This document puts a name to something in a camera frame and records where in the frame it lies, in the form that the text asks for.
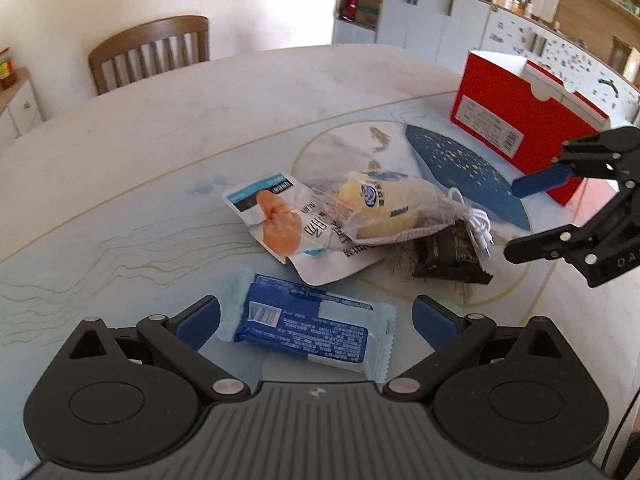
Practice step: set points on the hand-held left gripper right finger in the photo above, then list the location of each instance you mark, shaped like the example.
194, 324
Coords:
434, 322

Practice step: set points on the white marble desktop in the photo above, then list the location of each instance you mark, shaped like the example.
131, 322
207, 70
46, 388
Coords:
200, 110

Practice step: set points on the red toy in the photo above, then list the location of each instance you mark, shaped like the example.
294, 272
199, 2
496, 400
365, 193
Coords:
349, 7

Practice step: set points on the dark snack packet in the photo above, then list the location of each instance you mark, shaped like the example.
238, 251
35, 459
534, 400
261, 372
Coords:
450, 255

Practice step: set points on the brown wooden chair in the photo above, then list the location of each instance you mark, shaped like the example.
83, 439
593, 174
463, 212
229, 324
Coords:
150, 45

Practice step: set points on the white pouch with orange print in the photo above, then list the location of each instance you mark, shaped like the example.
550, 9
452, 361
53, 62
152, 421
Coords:
320, 260

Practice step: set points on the white sideboard cabinet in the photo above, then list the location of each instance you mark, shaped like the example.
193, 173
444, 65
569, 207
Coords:
20, 110

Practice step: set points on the white wooden wall cabinet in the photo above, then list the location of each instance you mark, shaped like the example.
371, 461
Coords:
430, 15

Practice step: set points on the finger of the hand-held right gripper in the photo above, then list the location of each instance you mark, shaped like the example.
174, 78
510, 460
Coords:
540, 247
542, 180

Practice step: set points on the brown cardboard carton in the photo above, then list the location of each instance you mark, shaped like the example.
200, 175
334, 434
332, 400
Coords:
369, 5

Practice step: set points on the fish print table mat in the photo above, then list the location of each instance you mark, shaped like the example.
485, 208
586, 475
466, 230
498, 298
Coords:
125, 240

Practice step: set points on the red cardboard box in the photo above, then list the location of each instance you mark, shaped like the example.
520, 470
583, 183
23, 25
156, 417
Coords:
500, 105

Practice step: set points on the red lid jar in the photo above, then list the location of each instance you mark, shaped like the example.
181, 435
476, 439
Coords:
7, 70

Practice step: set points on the blue biscuit packet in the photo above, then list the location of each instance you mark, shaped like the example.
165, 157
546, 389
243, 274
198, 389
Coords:
300, 320

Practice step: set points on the bread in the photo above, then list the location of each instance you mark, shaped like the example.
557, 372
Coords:
395, 200

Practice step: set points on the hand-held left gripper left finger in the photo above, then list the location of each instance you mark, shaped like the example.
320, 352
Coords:
197, 322

